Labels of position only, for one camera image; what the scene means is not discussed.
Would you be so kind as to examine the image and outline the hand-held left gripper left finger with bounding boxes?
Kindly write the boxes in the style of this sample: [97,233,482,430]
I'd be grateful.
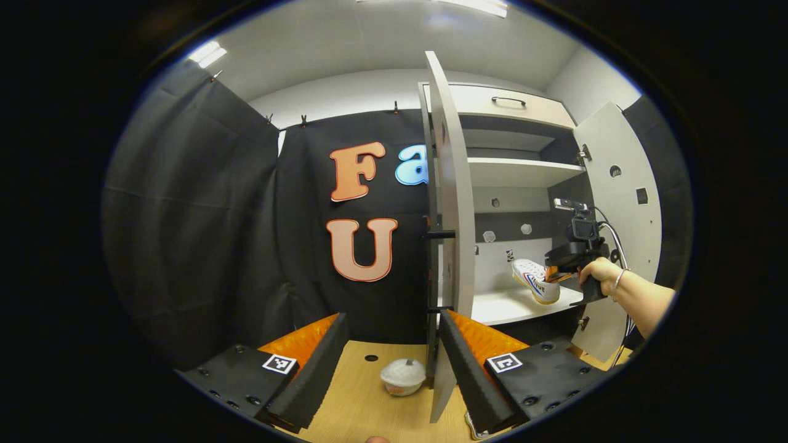
[174,313,350,434]

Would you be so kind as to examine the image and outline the white shoe cabinet door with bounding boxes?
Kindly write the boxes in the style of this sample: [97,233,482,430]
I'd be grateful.
[569,102,662,364]
[424,51,476,424]

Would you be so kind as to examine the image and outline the white cabinet drawer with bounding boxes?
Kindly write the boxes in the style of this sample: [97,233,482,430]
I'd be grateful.
[425,84,576,130]

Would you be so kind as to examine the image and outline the white lidded bowl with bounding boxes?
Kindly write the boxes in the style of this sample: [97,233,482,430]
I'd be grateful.
[380,359,427,397]

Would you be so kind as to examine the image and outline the black door handle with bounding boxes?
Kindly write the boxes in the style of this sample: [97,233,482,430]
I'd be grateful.
[424,215,457,314]

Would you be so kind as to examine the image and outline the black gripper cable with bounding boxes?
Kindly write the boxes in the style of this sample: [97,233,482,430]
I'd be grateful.
[591,206,638,364]

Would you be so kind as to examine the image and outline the small ceiling light panel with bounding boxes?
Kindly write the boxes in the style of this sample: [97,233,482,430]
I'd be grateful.
[188,40,227,68]

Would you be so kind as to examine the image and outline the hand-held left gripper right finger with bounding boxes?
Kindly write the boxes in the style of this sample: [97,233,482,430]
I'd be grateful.
[438,309,610,434]

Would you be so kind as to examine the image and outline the white striped shoe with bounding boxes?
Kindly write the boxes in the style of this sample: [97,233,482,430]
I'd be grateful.
[465,411,493,440]
[512,258,561,306]

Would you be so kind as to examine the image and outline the grey white shoe cabinet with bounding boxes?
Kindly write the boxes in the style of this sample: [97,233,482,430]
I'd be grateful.
[419,82,595,370]

